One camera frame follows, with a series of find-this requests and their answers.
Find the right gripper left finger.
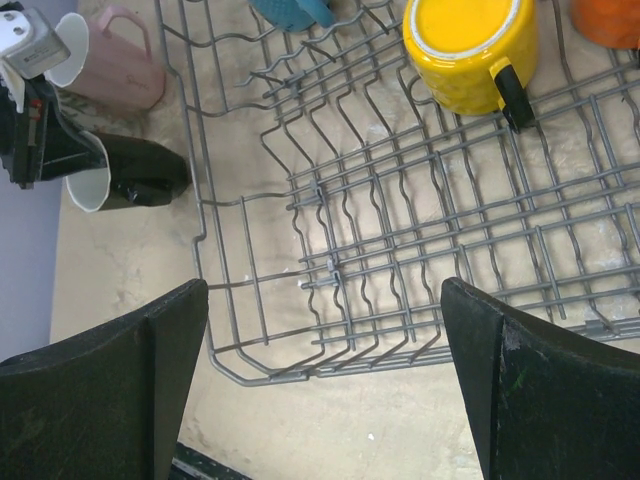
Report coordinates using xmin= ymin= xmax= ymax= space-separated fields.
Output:
xmin=1 ymin=279 xmax=208 ymax=479

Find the blue mug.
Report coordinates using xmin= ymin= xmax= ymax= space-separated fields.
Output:
xmin=249 ymin=0 xmax=336 ymax=33

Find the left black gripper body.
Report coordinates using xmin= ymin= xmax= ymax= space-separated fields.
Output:
xmin=1 ymin=77 xmax=58 ymax=189

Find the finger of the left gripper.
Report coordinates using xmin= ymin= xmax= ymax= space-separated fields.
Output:
xmin=42 ymin=99 xmax=107 ymax=180

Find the orange mug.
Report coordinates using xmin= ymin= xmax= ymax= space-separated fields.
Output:
xmin=569 ymin=0 xmax=639 ymax=49

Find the black mug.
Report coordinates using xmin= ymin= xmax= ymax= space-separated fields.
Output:
xmin=65 ymin=131 xmax=191 ymax=213

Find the pink mug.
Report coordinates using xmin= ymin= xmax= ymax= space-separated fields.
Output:
xmin=45 ymin=5 xmax=166 ymax=111

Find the grey wire dish rack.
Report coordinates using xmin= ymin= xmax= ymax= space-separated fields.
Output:
xmin=155 ymin=1 xmax=639 ymax=386

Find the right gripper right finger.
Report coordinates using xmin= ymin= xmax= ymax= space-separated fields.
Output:
xmin=441 ymin=277 xmax=639 ymax=479

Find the yellow mug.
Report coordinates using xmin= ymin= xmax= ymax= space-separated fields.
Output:
xmin=403 ymin=0 xmax=539 ymax=133

